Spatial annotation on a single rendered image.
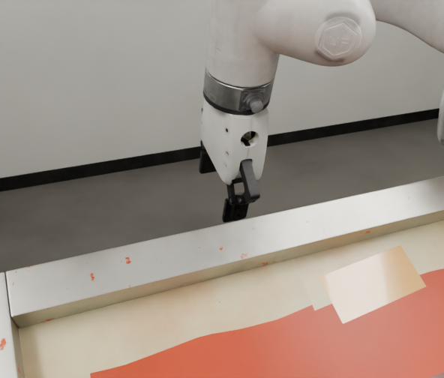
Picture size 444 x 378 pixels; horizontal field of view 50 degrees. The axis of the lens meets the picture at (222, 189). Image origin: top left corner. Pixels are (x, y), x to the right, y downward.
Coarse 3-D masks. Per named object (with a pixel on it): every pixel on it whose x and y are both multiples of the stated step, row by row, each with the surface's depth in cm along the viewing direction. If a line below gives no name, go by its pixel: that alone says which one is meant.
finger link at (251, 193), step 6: (246, 162) 53; (240, 168) 54; (246, 168) 53; (252, 168) 53; (246, 174) 53; (252, 174) 53; (246, 180) 53; (252, 180) 53; (246, 186) 53; (252, 186) 53; (246, 192) 53; (252, 192) 53; (258, 192) 53; (246, 198) 54; (252, 198) 53; (258, 198) 53
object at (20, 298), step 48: (384, 192) 49; (432, 192) 50; (192, 240) 42; (240, 240) 43; (288, 240) 44; (336, 240) 46; (0, 288) 37; (48, 288) 37; (96, 288) 38; (144, 288) 40; (0, 336) 35
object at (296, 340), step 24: (312, 312) 44; (216, 336) 41; (240, 336) 42; (264, 336) 42; (288, 336) 43; (312, 336) 43; (144, 360) 39; (168, 360) 40; (192, 360) 40; (216, 360) 40; (240, 360) 41; (264, 360) 41; (288, 360) 42; (312, 360) 42
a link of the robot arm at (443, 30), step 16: (384, 0) 51; (400, 0) 50; (416, 0) 49; (432, 0) 48; (384, 16) 52; (400, 16) 51; (416, 16) 50; (432, 16) 48; (416, 32) 51; (432, 32) 49
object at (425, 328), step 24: (432, 288) 48; (336, 312) 45; (384, 312) 46; (408, 312) 46; (432, 312) 47; (336, 336) 44; (360, 336) 44; (384, 336) 45; (408, 336) 45; (432, 336) 45; (336, 360) 42; (360, 360) 43; (384, 360) 43; (408, 360) 44; (432, 360) 44
